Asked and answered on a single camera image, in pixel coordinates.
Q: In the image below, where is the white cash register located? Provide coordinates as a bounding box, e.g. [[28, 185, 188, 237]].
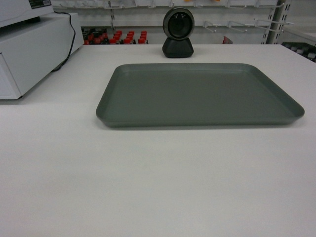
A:
[[0, 0, 83, 100]]

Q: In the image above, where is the white checkout table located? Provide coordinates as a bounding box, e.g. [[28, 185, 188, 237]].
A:
[[0, 44, 316, 237]]

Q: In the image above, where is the grey rectangular serving tray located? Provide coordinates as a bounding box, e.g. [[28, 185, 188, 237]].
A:
[[96, 63, 305, 127]]

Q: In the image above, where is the black register cable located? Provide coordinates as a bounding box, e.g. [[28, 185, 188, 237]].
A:
[[51, 12, 76, 72]]

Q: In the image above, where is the round black barcode scanner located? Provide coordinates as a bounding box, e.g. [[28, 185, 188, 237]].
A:
[[162, 7, 195, 58]]

